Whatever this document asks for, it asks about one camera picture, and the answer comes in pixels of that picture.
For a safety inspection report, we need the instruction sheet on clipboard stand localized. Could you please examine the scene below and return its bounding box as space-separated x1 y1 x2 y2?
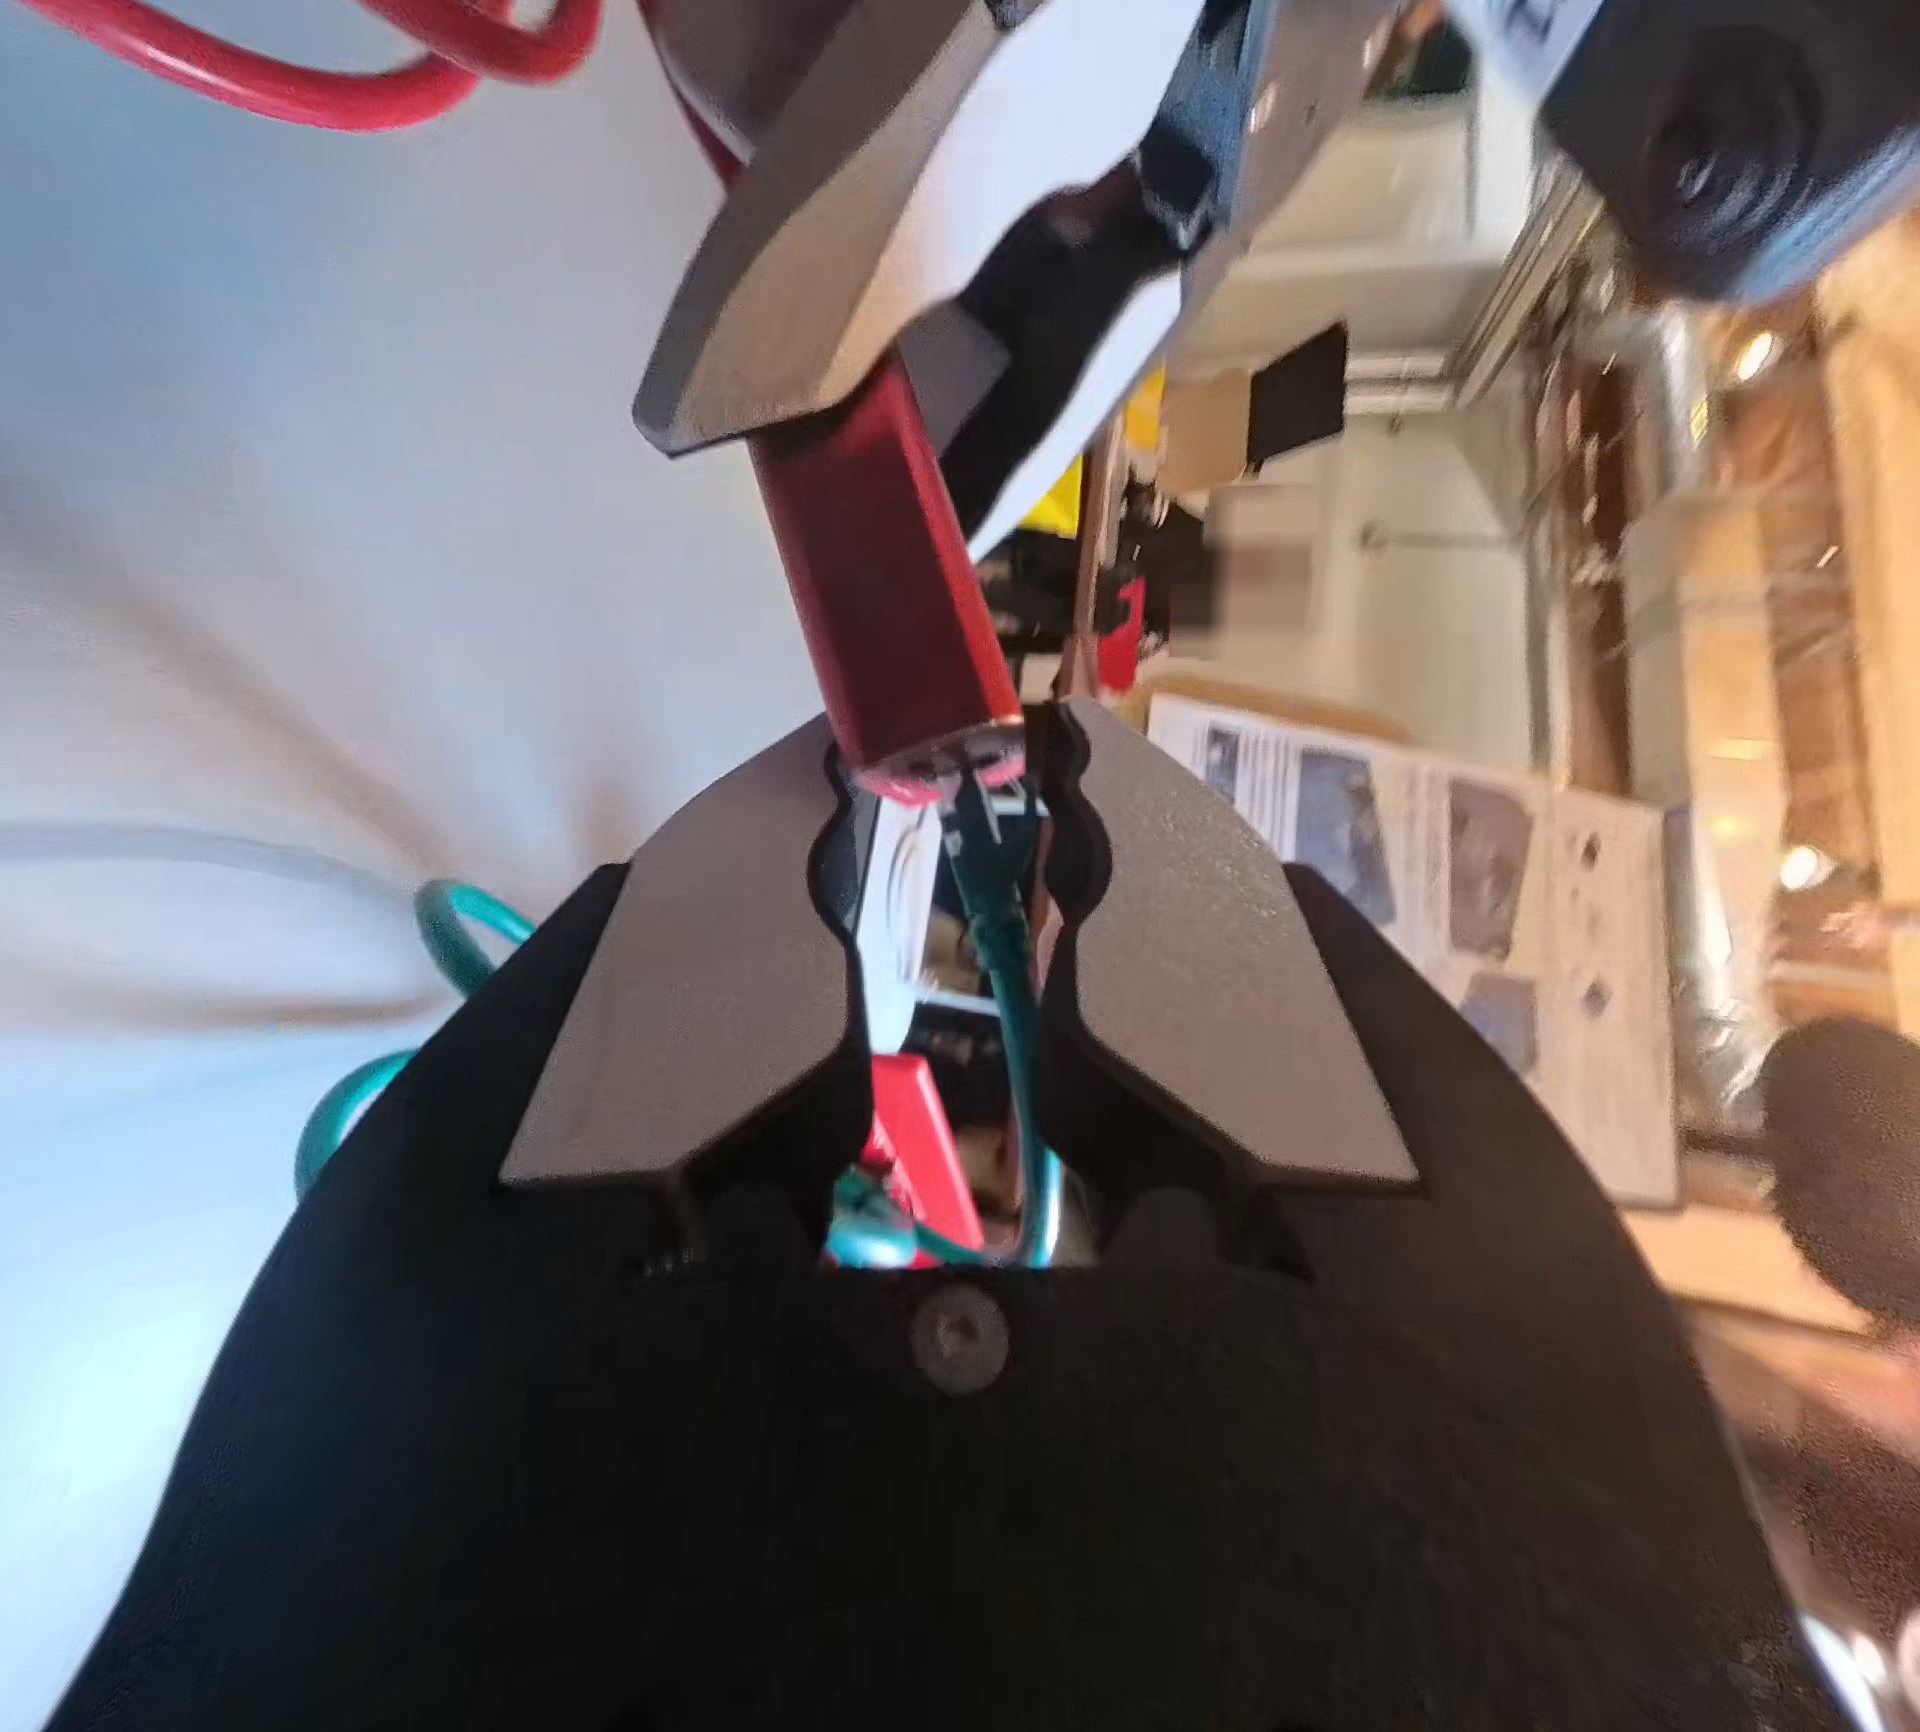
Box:
1140 658 1878 1336

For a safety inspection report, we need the printed instruction poster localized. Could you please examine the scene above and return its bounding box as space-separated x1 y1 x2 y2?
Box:
1147 694 1682 1210

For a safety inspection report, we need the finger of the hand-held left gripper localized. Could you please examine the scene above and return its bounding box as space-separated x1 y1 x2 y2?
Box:
901 172 1203 564
631 0 1251 460

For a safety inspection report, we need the black panel on cardboard stand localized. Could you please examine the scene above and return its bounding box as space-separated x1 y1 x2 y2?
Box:
1163 322 1353 490

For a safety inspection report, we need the green ethernet cable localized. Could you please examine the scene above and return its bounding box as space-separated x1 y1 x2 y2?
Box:
292 773 1069 1273

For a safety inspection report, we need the red plastic bin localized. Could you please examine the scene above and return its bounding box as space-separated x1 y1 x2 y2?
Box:
867 1049 988 1250

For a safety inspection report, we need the black round stool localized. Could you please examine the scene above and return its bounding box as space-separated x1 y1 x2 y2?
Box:
1763 1018 1920 1336

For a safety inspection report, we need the white cabinet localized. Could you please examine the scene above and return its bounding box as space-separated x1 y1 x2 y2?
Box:
1185 97 1593 400

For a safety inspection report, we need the red ethernet cable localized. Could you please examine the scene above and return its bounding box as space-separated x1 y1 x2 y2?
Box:
0 0 745 191

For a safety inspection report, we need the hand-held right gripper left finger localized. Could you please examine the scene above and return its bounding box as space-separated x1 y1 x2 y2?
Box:
498 719 877 1263

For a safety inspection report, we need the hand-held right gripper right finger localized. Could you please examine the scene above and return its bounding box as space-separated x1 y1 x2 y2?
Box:
1034 696 1423 1263

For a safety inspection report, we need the white stand base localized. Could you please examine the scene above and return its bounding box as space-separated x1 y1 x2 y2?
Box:
859 795 950 1036

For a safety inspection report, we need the red metal port box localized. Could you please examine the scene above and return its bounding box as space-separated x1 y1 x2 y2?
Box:
745 353 1030 809

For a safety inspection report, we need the wooden table with black legs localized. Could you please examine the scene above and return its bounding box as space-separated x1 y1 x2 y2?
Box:
1056 435 1150 707

